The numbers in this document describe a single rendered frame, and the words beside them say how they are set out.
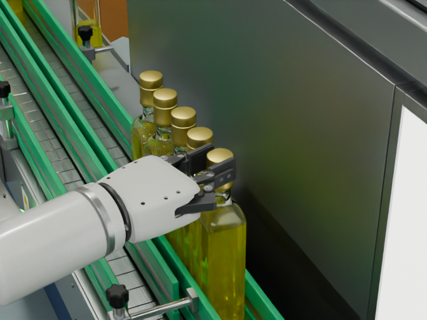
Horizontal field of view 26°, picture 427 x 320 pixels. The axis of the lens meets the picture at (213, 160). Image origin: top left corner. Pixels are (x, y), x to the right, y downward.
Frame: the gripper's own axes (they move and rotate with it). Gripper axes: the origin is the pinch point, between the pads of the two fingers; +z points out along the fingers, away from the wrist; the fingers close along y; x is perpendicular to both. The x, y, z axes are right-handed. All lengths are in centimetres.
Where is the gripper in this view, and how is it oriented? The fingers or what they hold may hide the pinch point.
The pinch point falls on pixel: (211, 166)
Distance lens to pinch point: 114.7
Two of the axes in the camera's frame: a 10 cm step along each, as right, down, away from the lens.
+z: 7.6, -3.5, 5.4
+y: 6.5, 4.1, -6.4
